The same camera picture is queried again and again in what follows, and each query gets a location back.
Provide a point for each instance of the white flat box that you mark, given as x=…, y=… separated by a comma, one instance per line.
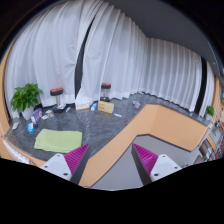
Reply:
x=82, y=105

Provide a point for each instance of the small green plant right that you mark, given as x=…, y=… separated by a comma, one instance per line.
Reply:
x=209, y=112

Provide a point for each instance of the white curtain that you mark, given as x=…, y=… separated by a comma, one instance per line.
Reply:
x=117, y=52
x=46, y=51

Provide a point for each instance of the small blue white box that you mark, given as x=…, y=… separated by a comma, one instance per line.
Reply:
x=30, y=127

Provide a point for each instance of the left red bar stool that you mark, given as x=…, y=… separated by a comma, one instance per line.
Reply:
x=57, y=93

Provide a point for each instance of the right red bar stool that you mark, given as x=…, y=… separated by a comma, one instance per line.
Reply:
x=105, y=87

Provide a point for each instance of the purple box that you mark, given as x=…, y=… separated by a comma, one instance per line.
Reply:
x=36, y=115

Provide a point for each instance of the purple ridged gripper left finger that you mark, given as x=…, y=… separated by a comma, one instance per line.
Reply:
x=69, y=166

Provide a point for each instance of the small purple item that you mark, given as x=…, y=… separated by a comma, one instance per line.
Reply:
x=136, y=104

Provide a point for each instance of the white curtain left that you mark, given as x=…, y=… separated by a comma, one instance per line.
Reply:
x=46, y=51

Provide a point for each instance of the small blue white carton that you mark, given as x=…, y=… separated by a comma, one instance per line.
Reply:
x=94, y=107

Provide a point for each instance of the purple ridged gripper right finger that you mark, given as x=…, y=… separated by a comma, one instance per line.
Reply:
x=152, y=167

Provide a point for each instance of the green potted plant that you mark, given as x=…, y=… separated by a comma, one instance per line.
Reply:
x=25, y=99

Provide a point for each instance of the white curtain right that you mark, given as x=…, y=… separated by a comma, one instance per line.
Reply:
x=117, y=52

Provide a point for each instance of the red bar stool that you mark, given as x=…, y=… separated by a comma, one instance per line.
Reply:
x=105, y=87
x=57, y=93

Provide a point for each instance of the yellow cardboard box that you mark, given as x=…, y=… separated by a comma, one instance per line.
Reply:
x=105, y=107

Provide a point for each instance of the light green towel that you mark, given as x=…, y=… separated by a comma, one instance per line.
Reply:
x=58, y=141

